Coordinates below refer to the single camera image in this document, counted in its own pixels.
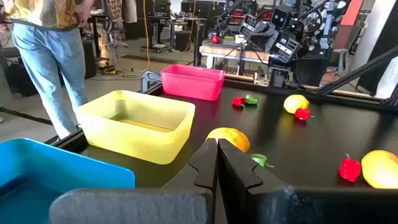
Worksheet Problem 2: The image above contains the pink plastic basket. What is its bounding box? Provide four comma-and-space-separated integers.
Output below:
160, 64, 226, 101

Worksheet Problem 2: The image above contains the black background robot rig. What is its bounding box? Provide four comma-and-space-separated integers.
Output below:
289, 0, 349, 60

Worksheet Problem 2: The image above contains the green toy pepper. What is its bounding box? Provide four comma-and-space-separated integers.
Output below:
244, 94, 260, 106
248, 153, 275, 169

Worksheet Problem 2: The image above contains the black cabinet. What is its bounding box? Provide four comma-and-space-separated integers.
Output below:
81, 39, 98, 80

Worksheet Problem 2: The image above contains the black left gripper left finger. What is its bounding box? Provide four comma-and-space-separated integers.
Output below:
49, 138, 218, 224

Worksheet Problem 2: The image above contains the orange-yellow toy fruit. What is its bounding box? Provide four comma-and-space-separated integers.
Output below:
361, 149, 398, 190
206, 127, 251, 154

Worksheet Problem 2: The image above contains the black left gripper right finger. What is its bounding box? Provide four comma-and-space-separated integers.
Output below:
218, 138, 398, 224

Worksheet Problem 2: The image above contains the blue plastic basket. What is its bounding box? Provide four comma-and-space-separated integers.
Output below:
0, 138, 136, 224

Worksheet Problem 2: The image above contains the black bag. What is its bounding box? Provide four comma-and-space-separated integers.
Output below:
4, 60, 40, 97

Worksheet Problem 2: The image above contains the person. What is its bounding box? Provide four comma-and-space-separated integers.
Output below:
0, 0, 96, 140

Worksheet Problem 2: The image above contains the yellow hanging cable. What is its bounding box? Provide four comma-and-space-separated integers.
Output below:
136, 0, 152, 74

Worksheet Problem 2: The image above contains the wooden workbench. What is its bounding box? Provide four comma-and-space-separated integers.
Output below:
198, 43, 271, 68

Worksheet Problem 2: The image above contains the yellow toy lemon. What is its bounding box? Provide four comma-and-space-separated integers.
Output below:
283, 94, 310, 114

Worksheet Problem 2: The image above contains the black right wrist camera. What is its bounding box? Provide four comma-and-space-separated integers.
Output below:
269, 7, 289, 31

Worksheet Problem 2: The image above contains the yellow plastic basket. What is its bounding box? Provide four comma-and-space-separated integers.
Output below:
76, 90, 196, 165

